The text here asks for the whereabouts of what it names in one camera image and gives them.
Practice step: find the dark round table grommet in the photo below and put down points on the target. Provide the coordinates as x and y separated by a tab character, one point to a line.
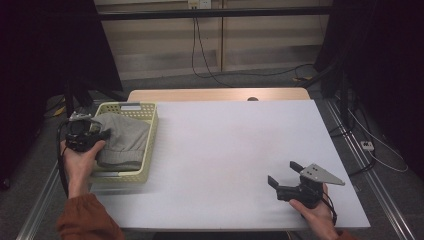
252	99

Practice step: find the pale yellow perforated plastic basket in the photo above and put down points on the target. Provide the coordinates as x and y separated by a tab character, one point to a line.
151	133

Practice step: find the black metal stand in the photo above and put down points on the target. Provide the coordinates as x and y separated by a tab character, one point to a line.
343	96
70	100

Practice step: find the yellow floor tape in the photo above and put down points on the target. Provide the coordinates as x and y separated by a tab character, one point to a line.
58	111
301	79

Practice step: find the person's left hand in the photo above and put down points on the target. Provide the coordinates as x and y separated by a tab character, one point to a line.
80	166

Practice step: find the black horizontal metal bar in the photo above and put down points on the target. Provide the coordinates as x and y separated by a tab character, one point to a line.
233	12

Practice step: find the white power strip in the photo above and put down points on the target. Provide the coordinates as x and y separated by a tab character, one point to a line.
366	145

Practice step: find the grey pants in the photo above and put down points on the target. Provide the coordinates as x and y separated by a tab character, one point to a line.
128	140

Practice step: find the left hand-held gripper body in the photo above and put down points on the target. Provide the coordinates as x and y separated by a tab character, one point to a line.
80	135

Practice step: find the dark curtain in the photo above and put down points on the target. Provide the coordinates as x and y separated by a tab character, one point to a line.
390	66
40	50

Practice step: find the white wall outlet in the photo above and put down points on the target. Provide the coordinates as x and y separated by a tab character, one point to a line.
199	3

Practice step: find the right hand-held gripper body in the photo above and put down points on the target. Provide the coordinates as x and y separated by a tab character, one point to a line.
306	193

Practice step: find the white table mat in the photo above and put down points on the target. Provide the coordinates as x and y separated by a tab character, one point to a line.
233	166

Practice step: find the person's right hand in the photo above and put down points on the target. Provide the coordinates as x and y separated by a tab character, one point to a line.
316	218

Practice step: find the aluminium floor rail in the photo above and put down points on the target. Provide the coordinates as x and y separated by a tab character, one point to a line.
36	213
383	196

